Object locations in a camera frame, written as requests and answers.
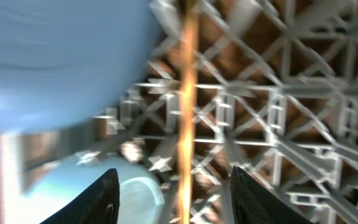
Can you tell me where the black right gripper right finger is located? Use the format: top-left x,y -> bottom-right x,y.
230,166 -> 312,224

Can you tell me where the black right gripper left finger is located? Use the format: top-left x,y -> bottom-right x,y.
41,169 -> 120,224

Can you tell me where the light blue rice bowl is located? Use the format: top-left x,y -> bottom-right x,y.
19,155 -> 164,224

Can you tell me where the dark blue plate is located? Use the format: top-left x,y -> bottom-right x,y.
0,0 -> 160,133

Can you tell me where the wooden chopstick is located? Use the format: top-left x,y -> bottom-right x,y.
177,0 -> 200,224

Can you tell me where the grey dishwasher rack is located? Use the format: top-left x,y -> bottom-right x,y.
24,1 -> 358,223

